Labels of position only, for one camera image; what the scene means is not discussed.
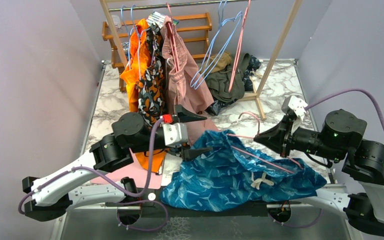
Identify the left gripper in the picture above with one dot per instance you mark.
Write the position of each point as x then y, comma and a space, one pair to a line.
185, 116

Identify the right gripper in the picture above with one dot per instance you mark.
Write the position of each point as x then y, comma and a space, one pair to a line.
280, 137

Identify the pink wire hanger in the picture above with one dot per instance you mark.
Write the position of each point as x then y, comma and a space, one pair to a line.
261, 159
239, 47

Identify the blue patterned shorts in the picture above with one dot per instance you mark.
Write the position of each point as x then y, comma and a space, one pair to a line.
224, 178

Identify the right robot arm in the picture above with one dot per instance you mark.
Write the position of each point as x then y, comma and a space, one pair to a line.
340, 140

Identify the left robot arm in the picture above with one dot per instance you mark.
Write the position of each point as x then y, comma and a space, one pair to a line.
85, 181

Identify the orange shorts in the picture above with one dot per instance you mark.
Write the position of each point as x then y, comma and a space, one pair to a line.
131, 85

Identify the pink shorts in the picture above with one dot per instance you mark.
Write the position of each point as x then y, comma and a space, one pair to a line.
179, 91

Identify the camouflage patterned shorts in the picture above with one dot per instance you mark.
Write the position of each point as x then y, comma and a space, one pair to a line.
152, 85

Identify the hanger holding pink shorts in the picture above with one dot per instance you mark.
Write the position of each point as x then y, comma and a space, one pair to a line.
172, 39

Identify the olive green garment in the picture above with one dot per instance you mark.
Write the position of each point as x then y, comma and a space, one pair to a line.
218, 82

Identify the pink mat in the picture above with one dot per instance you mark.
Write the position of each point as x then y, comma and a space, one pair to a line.
138, 170

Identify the dark navy patterned garment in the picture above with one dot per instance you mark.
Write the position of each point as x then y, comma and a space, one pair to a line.
216, 107

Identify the tan garment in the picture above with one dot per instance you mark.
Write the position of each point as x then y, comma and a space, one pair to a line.
220, 61

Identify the wooden shelf unit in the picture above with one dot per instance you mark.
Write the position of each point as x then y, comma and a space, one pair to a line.
194, 29

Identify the blue lidded jar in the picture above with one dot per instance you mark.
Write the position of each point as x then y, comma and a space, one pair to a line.
126, 49

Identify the marker pen pack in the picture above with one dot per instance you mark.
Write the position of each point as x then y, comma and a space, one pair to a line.
156, 18

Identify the clear plastic cup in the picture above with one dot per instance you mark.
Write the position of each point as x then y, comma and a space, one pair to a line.
117, 22

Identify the wooden clothes rack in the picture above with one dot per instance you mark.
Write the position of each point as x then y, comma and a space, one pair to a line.
253, 96

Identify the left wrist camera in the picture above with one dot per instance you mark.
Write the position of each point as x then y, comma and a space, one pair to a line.
169, 131

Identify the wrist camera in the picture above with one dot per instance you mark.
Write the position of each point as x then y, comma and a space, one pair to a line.
297, 105
169, 131

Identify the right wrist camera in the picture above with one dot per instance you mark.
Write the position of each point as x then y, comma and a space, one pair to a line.
297, 105

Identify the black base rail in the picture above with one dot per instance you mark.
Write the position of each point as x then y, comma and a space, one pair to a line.
147, 206

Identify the blue wire hanger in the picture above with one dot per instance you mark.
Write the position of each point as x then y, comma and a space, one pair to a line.
199, 77

